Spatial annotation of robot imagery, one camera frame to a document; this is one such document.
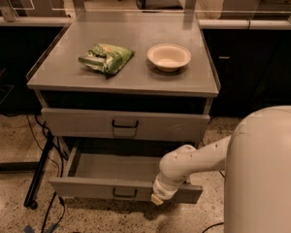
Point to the grey drawer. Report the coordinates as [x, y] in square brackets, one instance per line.
[126, 125]
[109, 174]

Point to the green snack bag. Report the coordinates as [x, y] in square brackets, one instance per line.
[107, 59]

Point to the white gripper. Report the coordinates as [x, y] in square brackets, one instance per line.
[161, 190]

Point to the grey drawer cabinet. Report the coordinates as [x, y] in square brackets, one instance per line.
[61, 82]

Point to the white paper bowl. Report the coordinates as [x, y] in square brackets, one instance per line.
[169, 57]

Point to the black table leg frame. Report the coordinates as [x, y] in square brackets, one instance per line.
[36, 167]

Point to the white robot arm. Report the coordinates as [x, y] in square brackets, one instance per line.
[256, 160]

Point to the grey top drawer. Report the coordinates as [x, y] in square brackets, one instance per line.
[126, 125]

